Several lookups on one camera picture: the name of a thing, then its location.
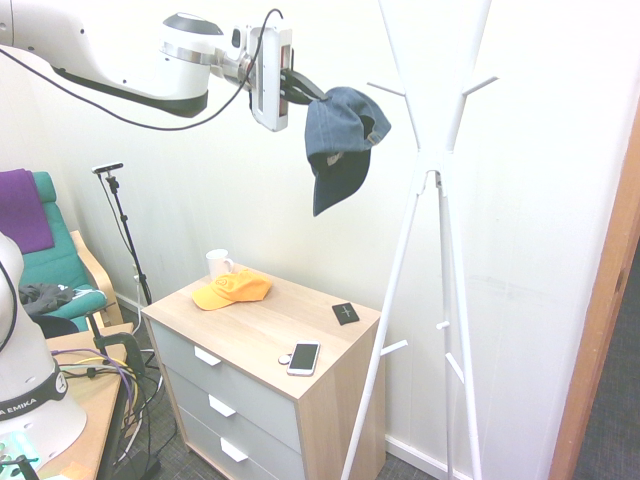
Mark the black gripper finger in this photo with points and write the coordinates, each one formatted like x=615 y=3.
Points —
x=300 y=100
x=307 y=82

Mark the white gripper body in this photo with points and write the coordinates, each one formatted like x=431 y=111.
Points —
x=270 y=75

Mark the blue denim cap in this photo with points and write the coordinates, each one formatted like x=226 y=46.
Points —
x=335 y=125

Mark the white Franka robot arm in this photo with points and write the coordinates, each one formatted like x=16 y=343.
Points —
x=125 y=55

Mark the yellow cap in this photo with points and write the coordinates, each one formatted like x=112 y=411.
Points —
x=232 y=292

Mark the white coat rack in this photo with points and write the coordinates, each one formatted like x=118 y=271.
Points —
x=435 y=155

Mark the white mug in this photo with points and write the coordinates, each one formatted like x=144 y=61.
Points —
x=216 y=262

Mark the small black square card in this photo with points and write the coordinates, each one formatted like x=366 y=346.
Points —
x=346 y=314

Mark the white smartphone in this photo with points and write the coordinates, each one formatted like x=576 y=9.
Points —
x=304 y=357

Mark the small round white tag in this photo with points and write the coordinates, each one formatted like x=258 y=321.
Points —
x=284 y=359

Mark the purple cloth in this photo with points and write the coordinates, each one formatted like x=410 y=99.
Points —
x=20 y=210

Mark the green wooden armchair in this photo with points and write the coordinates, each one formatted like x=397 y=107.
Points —
x=50 y=265

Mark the wooden drawer chest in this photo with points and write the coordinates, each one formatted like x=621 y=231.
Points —
x=340 y=390

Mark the grey drawer front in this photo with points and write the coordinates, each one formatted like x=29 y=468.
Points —
x=200 y=440
x=250 y=395
x=260 y=440

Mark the black C-clamp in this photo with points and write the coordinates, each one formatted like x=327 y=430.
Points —
x=132 y=350

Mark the dark grey clothing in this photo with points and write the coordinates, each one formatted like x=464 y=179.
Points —
x=42 y=297

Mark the orange sticky note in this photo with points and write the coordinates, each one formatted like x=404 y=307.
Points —
x=75 y=471

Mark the black camera bar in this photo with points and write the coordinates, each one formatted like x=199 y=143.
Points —
x=107 y=168

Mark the black camera stand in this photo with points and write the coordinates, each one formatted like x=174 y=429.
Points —
x=125 y=225

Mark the wooden door frame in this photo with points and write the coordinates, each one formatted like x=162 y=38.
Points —
x=590 y=325

